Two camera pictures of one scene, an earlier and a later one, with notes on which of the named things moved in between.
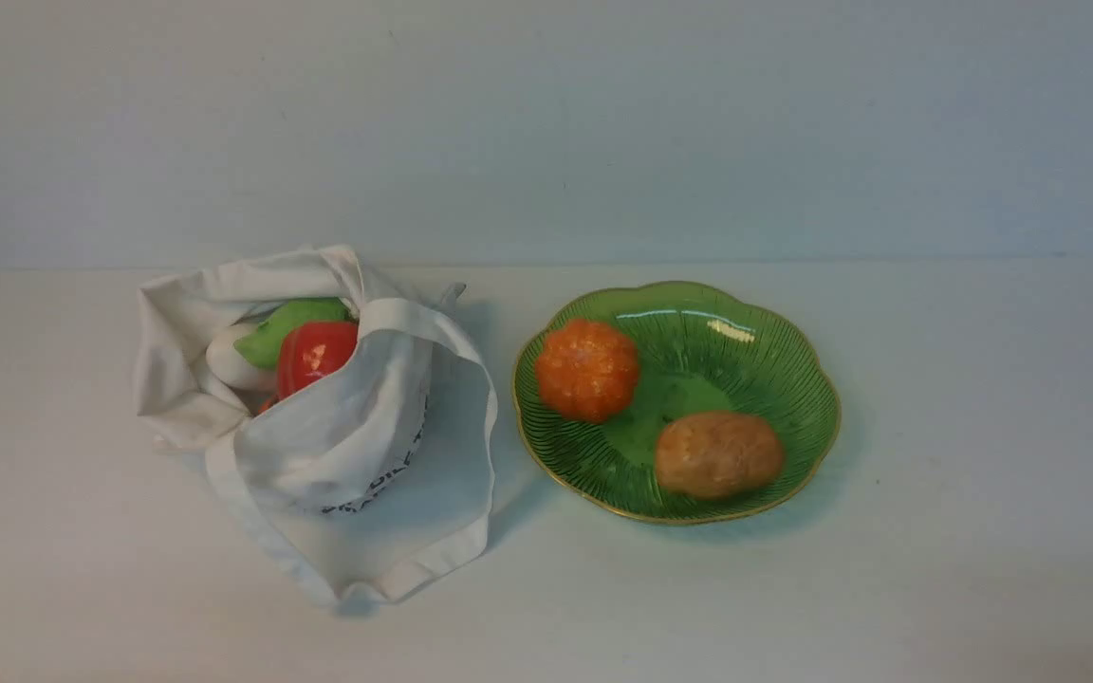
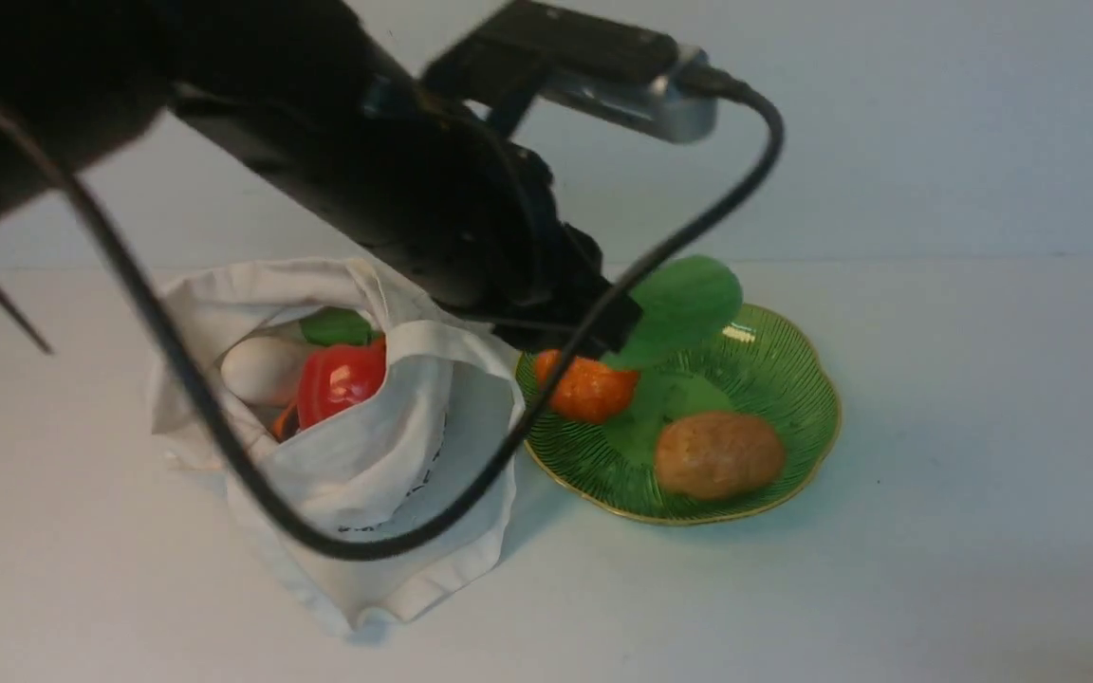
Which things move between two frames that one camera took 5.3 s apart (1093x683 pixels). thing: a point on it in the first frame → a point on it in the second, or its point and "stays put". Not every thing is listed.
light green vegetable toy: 264,345 → 687,302
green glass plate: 698,349 stays put
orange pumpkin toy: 587,369 stays put
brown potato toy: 718,455 stays put
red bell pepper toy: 310,351 → 334,378
